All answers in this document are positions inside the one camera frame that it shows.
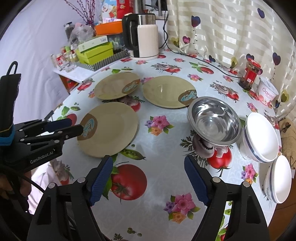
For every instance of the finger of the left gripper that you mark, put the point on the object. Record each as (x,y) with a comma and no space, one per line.
(36,127)
(59,135)

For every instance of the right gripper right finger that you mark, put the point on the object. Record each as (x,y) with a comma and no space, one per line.
(246,222)

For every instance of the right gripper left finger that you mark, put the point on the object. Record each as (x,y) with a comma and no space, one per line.
(64,212)

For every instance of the beige plate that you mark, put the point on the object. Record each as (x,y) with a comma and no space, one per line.
(116,86)
(108,129)
(169,92)

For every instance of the white bowl blue rim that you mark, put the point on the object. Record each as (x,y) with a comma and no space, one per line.
(259,139)

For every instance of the stainless steel bowl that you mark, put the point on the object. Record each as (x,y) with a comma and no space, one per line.
(214,121)

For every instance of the person's left hand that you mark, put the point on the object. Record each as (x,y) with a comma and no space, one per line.
(24,188)

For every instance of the clear glass mug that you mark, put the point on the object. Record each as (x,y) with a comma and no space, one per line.
(67,65)

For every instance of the lime green box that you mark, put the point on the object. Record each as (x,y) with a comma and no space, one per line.
(95,54)

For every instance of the floral fruit tablecloth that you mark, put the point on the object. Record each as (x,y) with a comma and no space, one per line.
(150,197)

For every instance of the white flat box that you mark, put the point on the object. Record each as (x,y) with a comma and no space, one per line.
(93,42)

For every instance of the striped black white tray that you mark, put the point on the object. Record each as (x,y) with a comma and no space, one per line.
(105,62)

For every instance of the burlap brown cushion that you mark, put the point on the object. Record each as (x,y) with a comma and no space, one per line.
(288,140)

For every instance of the dark lid spice jar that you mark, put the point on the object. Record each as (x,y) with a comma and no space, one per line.
(68,29)

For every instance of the orange box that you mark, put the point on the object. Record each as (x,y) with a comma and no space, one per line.
(110,28)

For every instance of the purple dried flower branches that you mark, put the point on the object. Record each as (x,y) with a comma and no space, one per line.
(85,9)

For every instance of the white electric kettle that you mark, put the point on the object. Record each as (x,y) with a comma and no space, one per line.
(140,35)

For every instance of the white yogurt tub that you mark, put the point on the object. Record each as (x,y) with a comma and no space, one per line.
(266,92)

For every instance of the red snack package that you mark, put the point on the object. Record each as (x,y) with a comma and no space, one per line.
(124,7)

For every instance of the red lid sauce jar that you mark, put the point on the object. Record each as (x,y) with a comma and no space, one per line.
(251,71)

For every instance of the heart pattern curtain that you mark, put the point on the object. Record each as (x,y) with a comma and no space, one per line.
(232,31)

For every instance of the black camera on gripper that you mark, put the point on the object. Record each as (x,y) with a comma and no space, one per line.
(9,92)

